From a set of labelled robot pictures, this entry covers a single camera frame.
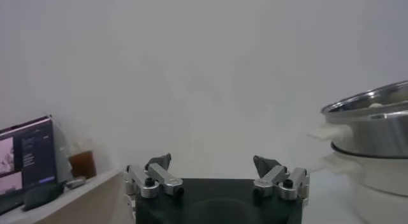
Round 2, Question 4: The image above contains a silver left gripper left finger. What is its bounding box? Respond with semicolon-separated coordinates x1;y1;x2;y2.
123;153;185;200

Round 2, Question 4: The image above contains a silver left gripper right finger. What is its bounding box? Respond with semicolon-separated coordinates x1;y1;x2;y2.
252;154;311;201

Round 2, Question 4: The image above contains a stainless steel steamer basket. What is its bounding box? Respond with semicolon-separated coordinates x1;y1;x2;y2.
307;80;408;159

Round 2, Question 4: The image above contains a white side table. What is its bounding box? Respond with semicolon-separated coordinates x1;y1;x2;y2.
0;168;129;224

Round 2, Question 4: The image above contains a plastic cup of iced coffee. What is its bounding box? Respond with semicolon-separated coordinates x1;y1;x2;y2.
67;138;98;180

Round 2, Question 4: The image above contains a grey round puck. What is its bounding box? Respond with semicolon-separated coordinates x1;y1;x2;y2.
64;176;87;191

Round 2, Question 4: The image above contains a cream electric cooker pot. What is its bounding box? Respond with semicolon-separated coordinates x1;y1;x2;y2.
321;144;408;224

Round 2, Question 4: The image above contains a black computer mouse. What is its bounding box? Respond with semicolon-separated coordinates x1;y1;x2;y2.
21;180;66;212

